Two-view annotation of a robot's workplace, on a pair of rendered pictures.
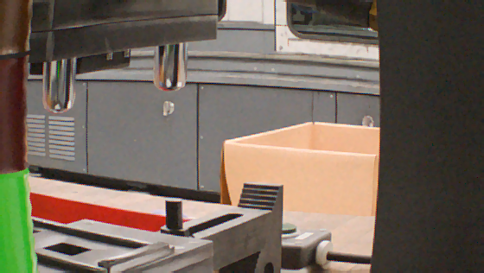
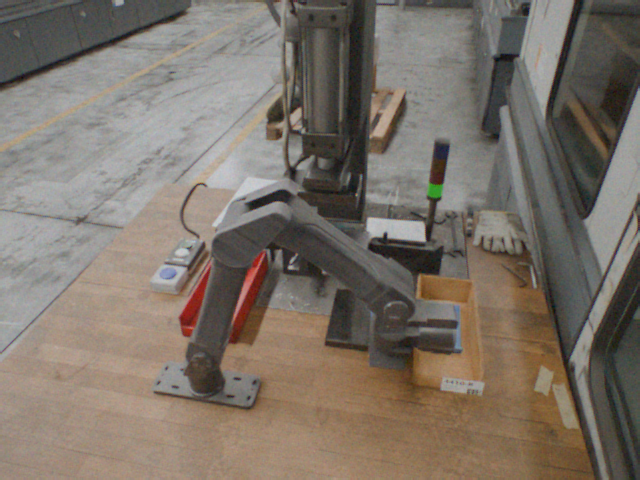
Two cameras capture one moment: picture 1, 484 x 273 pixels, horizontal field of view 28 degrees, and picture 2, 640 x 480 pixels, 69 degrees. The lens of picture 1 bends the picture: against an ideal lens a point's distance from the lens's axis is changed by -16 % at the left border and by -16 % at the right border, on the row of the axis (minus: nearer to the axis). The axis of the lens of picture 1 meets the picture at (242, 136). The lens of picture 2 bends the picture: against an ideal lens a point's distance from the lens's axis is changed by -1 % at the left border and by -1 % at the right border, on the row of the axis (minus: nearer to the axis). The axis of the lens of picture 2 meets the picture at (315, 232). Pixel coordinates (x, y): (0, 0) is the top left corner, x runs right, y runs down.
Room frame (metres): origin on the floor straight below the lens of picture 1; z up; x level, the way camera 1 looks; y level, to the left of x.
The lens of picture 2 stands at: (0.84, 1.00, 1.66)
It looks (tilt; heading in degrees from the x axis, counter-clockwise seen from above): 35 degrees down; 255
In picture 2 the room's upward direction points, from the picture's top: 1 degrees counter-clockwise
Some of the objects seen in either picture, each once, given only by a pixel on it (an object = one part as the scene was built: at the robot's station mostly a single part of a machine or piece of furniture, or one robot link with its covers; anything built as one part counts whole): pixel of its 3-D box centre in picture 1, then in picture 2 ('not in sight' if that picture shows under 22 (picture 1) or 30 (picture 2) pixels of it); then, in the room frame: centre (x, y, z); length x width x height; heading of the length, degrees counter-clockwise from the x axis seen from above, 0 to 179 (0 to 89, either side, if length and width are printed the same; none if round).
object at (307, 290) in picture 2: not in sight; (340, 252); (0.52, 0.05, 0.88); 0.65 x 0.50 x 0.03; 154
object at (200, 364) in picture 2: not in sight; (204, 348); (0.89, 0.39, 1.00); 0.09 x 0.06 x 0.06; 69
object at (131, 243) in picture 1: (86, 247); not in sight; (0.63, 0.10, 0.98); 0.13 x 0.01 x 0.03; 64
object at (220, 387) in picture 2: not in sight; (204, 372); (0.90, 0.39, 0.94); 0.20 x 0.07 x 0.08; 154
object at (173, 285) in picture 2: not in sight; (170, 283); (0.96, 0.07, 0.90); 0.07 x 0.07 x 0.06; 64
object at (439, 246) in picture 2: not in sight; (428, 255); (0.34, 0.19, 0.95); 0.06 x 0.03 x 0.09; 154
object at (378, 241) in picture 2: not in sight; (400, 251); (0.40, 0.16, 0.95); 0.15 x 0.03 x 0.10; 154
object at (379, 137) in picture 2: not in sight; (341, 112); (-0.46, -2.97, 0.07); 1.20 x 1.00 x 0.14; 57
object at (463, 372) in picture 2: not in sight; (447, 330); (0.41, 0.41, 0.93); 0.25 x 0.13 x 0.08; 64
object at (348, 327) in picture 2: not in sight; (369, 320); (0.54, 0.32, 0.91); 0.17 x 0.16 x 0.02; 154
